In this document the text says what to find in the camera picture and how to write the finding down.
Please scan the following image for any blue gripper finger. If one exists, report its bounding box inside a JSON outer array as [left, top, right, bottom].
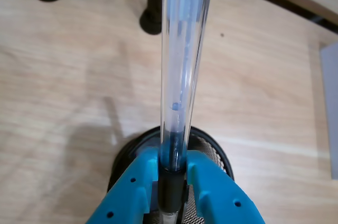
[[86, 147, 159, 224], [186, 150, 266, 224]]

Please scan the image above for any clear pen with black grip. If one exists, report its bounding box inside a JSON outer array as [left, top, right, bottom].
[[157, 0, 215, 224]]

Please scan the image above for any black mesh pen holder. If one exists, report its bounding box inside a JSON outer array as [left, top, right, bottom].
[[107, 126, 235, 224]]

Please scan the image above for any white flat box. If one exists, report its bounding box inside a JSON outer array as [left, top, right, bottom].
[[318, 41, 338, 180]]

